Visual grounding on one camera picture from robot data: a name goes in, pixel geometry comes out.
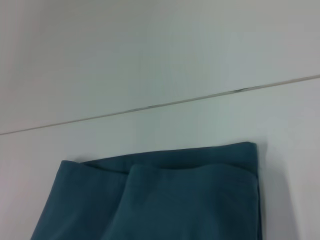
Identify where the teal FREE print t-shirt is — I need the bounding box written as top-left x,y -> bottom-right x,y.
29,141 -> 263,240

